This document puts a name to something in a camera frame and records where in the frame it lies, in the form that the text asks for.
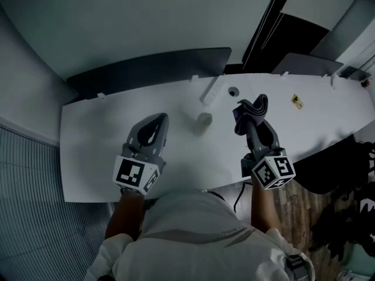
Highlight grey purple cloth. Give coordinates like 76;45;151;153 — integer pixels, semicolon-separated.
233;94;269;136

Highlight person's right forearm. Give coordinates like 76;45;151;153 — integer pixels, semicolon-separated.
251;181;282;235

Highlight person's white shirt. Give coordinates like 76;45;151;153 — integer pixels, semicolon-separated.
84;189;316;281

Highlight person's left forearm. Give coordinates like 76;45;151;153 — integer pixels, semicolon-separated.
104;190;146;241

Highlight white boxes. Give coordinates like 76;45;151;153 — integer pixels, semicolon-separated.
336;269;357;281

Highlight small white cup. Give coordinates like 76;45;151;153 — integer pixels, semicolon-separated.
196;112;213;136

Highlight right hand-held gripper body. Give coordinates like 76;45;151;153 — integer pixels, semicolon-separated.
240;147;296;190

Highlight person's black shorts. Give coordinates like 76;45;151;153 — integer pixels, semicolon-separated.
204;189;226;201

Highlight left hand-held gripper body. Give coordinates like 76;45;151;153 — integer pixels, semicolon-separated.
112;142;167;196

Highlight long dark desk divider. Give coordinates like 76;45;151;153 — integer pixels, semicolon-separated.
66;47;232;101

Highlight grey shoulder strap buckle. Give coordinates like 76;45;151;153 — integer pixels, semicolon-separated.
285;255;308;281

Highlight black office chair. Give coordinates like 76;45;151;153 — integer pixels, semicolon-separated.
292;135;375;194
309;186;375;259

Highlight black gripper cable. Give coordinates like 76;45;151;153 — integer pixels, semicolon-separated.
233;183;247;213

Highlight white power strip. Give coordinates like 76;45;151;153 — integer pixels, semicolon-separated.
200;82;229;107

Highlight short dark desk divider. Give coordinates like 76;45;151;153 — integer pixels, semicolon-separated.
272;53;344;76

